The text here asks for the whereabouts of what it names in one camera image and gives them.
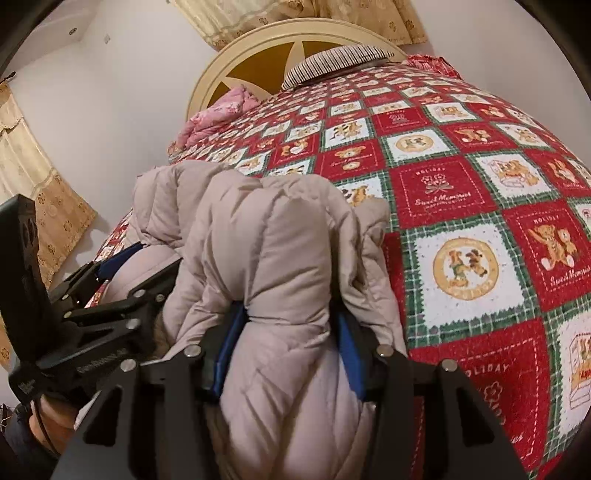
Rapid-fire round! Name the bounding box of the person's left forearm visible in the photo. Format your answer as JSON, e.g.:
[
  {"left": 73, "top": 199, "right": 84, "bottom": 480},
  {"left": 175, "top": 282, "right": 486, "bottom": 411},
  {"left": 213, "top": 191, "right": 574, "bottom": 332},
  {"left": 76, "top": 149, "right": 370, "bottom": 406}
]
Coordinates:
[{"left": 0, "top": 392, "right": 79, "bottom": 480}]

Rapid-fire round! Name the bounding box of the red bear-print blanket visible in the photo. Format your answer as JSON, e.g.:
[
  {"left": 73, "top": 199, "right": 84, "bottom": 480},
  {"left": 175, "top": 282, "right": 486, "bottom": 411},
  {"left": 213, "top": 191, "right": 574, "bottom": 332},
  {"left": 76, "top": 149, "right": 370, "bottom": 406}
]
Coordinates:
[{"left": 92, "top": 53, "right": 591, "bottom": 480}]

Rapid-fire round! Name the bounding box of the beige floral window curtain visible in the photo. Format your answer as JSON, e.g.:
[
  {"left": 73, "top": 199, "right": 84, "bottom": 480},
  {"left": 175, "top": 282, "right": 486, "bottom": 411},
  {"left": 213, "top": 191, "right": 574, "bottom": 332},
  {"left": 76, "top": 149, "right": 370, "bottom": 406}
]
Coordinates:
[{"left": 171, "top": 0, "right": 428, "bottom": 51}]

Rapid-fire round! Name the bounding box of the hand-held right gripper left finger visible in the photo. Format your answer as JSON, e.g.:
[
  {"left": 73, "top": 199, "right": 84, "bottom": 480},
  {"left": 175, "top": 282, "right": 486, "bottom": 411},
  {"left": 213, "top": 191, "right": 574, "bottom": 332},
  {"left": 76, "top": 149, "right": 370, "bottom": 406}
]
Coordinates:
[{"left": 48, "top": 302, "right": 247, "bottom": 480}]

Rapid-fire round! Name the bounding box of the beige puffer jacket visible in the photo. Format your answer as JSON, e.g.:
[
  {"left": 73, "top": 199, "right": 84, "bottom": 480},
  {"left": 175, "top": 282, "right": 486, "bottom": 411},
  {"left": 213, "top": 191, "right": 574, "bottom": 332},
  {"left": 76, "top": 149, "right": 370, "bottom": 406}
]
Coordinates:
[{"left": 76, "top": 161, "right": 409, "bottom": 480}]

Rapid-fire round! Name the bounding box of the pink quilt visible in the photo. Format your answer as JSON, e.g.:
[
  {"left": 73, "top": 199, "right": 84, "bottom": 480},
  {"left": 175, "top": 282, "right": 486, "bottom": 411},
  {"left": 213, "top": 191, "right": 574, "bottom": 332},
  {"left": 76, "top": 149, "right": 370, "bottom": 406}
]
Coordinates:
[{"left": 168, "top": 87, "right": 262, "bottom": 155}]

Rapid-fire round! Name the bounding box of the striped pillow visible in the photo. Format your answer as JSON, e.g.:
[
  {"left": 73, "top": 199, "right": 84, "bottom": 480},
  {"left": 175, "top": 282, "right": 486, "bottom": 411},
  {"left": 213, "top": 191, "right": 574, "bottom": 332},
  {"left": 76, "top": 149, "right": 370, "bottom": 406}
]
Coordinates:
[{"left": 281, "top": 45, "right": 395, "bottom": 90}]

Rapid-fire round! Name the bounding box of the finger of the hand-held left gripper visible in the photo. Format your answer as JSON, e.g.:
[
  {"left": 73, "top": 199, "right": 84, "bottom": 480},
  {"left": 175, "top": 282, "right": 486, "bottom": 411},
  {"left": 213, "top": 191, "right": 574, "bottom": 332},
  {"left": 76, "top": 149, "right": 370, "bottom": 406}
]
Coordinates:
[
  {"left": 62, "top": 257, "right": 183, "bottom": 324},
  {"left": 48, "top": 242, "right": 144, "bottom": 305}
]

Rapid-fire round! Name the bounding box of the gold floral side curtain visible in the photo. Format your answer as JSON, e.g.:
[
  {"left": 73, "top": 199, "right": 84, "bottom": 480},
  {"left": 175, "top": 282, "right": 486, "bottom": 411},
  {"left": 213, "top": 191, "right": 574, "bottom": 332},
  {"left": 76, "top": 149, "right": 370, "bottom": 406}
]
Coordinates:
[{"left": 0, "top": 80, "right": 98, "bottom": 370}]

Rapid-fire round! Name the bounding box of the black cable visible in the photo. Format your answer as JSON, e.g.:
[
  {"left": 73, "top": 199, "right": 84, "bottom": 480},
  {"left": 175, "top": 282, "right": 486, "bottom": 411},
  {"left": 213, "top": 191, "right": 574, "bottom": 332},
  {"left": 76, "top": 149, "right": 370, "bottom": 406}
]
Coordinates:
[{"left": 28, "top": 392, "right": 63, "bottom": 460}]

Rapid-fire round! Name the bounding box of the cream and gold headboard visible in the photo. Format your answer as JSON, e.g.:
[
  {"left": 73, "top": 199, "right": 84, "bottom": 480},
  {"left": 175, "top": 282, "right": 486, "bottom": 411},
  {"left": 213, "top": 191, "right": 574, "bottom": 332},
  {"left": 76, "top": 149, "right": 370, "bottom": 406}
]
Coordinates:
[{"left": 186, "top": 18, "right": 409, "bottom": 123}]

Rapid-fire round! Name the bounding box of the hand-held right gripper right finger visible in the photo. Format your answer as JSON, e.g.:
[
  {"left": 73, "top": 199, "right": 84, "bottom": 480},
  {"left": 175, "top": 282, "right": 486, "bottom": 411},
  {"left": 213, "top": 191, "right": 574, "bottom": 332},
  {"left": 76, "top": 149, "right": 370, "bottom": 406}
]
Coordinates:
[{"left": 333, "top": 310, "right": 529, "bottom": 480}]

